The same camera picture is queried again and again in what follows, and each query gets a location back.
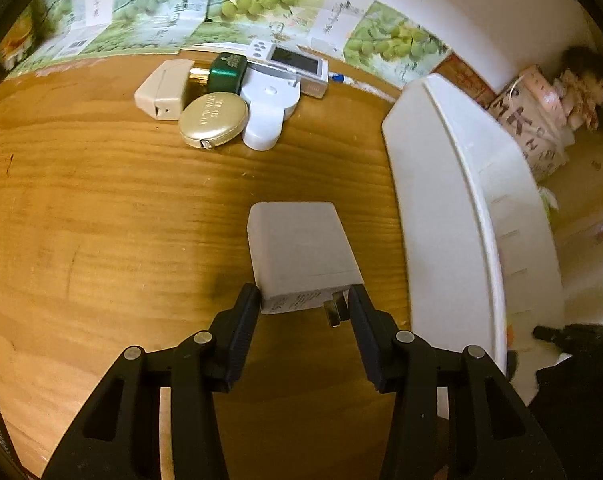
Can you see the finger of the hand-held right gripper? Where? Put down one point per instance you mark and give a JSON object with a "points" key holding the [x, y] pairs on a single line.
{"points": [[549, 333]]}

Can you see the white charger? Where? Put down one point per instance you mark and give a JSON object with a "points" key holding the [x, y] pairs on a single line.
{"points": [[296, 250]]}

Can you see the white handheld device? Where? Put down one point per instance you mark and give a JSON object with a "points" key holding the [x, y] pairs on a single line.
{"points": [[266, 110]]}

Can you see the white digital clock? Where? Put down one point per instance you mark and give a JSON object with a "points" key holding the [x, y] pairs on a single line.
{"points": [[296, 62]]}

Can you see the green tissue pack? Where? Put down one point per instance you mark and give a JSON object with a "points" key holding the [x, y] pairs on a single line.
{"points": [[549, 200]]}

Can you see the printed canvas bag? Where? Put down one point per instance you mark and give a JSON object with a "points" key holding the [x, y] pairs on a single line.
{"points": [[536, 135]]}

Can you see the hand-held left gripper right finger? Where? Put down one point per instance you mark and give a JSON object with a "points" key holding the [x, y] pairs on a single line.
{"points": [[364, 330]]}

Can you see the beige round tape measure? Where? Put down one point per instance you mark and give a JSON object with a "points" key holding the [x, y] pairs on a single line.
{"points": [[211, 117]]}

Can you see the rag doll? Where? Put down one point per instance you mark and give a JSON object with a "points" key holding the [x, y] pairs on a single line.
{"points": [[581, 90]]}

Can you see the brown cardboard sheet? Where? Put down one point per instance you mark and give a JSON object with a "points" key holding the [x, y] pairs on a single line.
{"points": [[461, 77]]}

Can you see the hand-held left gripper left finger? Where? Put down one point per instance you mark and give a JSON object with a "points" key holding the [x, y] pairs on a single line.
{"points": [[244, 330]]}

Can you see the beige small box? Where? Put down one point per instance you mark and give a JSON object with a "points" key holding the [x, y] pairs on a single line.
{"points": [[161, 87]]}

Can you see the green small box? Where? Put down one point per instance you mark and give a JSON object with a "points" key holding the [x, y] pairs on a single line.
{"points": [[226, 72]]}

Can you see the pale grape carton sheet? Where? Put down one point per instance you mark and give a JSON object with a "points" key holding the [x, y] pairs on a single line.
{"points": [[131, 5]]}

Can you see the white plastic bin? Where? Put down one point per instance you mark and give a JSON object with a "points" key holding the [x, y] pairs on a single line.
{"points": [[431, 185]]}

